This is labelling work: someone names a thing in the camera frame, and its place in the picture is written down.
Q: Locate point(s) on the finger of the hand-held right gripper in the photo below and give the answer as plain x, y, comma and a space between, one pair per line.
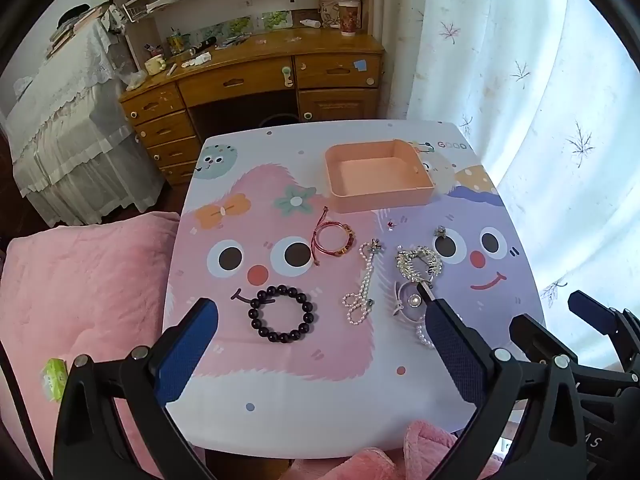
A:
592, 310
532, 335

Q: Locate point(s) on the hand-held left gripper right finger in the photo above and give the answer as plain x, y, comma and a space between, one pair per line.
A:
452, 347

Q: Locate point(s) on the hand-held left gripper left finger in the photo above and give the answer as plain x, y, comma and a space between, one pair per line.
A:
186, 355

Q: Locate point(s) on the rhinestone hair clip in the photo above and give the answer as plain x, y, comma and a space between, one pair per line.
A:
407, 265

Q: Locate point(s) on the pink plastic tray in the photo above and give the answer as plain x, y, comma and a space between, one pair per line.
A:
370, 175

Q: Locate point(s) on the pink fluffy clothing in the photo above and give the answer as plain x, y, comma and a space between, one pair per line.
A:
430, 447

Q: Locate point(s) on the small silver earring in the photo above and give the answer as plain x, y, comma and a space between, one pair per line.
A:
440, 232

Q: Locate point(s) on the pink fluffy blanket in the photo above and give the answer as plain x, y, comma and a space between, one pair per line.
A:
90, 280

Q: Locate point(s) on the green tissue packet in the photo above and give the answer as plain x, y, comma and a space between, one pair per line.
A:
54, 379

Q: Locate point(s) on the white leaf print curtain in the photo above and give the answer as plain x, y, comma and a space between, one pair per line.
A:
500, 85

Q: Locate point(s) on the wooden desk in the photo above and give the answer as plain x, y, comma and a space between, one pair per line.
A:
240, 82

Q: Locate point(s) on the yellow mug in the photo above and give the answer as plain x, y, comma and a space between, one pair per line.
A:
154, 66

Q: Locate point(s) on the green glass jar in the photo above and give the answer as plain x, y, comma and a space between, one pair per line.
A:
175, 44

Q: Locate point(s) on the red and white cup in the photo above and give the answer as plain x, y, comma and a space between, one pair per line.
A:
349, 20

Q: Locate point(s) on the white tube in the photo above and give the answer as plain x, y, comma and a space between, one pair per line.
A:
310, 23

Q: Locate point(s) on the beige printed box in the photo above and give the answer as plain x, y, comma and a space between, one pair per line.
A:
327, 14

